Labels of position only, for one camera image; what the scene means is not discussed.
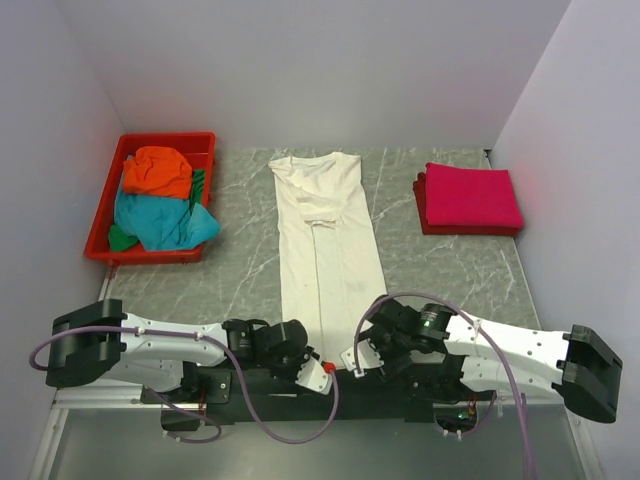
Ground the white t shirt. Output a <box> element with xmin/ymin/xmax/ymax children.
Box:
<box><xmin>269</xmin><ymin>152</ymin><xmax>387</xmax><ymax>368</ymax></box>

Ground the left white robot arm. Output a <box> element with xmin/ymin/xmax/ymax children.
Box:
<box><xmin>44</xmin><ymin>299</ymin><xmax>332</xmax><ymax>402</ymax></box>

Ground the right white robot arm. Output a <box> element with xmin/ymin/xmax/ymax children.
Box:
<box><xmin>341</xmin><ymin>294</ymin><xmax>623</xmax><ymax>424</ymax></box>

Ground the black base bar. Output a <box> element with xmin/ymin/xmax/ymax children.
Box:
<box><xmin>165</xmin><ymin>364</ymin><xmax>495</xmax><ymax>426</ymax></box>

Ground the pink folded t shirt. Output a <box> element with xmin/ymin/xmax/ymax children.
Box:
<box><xmin>423</xmin><ymin>161</ymin><xmax>525</xmax><ymax>231</ymax></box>

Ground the dark red folded t shirt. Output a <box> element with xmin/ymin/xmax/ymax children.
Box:
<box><xmin>412</xmin><ymin>169</ymin><xmax>516</xmax><ymax>238</ymax></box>

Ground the light blue t shirt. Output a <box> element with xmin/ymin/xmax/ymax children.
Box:
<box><xmin>113</xmin><ymin>191</ymin><xmax>222</xmax><ymax>251</ymax></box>

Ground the green t shirt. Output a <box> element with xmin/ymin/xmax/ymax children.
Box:
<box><xmin>107</xmin><ymin>168</ymin><xmax>207</xmax><ymax>253</ymax></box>

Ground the orange t shirt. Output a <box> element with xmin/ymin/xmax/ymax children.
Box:
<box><xmin>121</xmin><ymin>146</ymin><xmax>193</xmax><ymax>200</ymax></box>

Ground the red plastic bin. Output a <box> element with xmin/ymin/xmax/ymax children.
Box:
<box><xmin>84</xmin><ymin>131</ymin><xmax>216</xmax><ymax>267</ymax></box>

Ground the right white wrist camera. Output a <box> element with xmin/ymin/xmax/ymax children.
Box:
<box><xmin>340</xmin><ymin>340</ymin><xmax>384</xmax><ymax>378</ymax></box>

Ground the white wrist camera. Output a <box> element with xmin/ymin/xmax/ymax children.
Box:
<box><xmin>340</xmin><ymin>340</ymin><xmax>384</xmax><ymax>378</ymax></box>
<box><xmin>295</xmin><ymin>356</ymin><xmax>333</xmax><ymax>395</ymax></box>

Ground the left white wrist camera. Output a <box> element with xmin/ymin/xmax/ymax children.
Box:
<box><xmin>295</xmin><ymin>356</ymin><xmax>333</xmax><ymax>395</ymax></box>

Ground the aluminium rail frame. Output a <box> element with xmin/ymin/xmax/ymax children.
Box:
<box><xmin>30</xmin><ymin>365</ymin><xmax>604</xmax><ymax>479</ymax></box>

